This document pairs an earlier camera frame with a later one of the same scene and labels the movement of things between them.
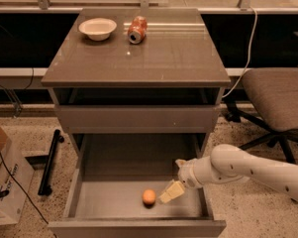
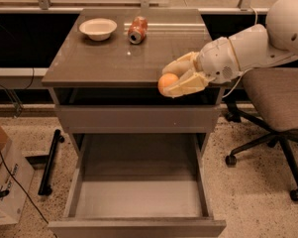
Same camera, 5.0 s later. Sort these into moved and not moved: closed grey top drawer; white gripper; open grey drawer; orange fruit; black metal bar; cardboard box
Moved: white gripper; orange fruit
Not moved: cardboard box; closed grey top drawer; black metal bar; open grey drawer
